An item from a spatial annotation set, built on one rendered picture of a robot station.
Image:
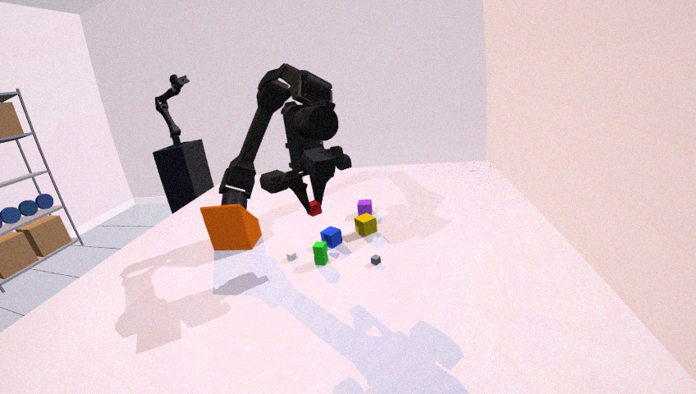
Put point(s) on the blue block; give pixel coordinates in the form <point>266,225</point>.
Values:
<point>332,236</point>

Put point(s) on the red block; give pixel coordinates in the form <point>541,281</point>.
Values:
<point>315,208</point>

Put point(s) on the purple cube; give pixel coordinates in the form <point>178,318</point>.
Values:
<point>364,206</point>

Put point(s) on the yellow cube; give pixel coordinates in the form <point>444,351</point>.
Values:
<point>366,224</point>

